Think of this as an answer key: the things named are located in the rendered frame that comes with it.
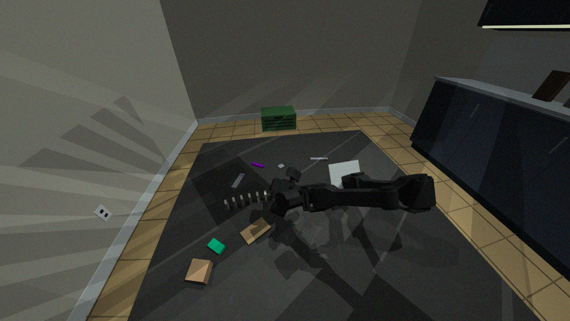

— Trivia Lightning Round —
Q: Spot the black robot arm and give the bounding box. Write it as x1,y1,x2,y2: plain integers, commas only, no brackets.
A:
269,172,436,214

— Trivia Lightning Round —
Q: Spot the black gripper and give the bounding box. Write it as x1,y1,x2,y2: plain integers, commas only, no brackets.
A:
270,167,302,218

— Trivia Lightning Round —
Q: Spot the green rectangular block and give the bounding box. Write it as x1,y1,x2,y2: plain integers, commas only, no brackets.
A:
207,238,226,255

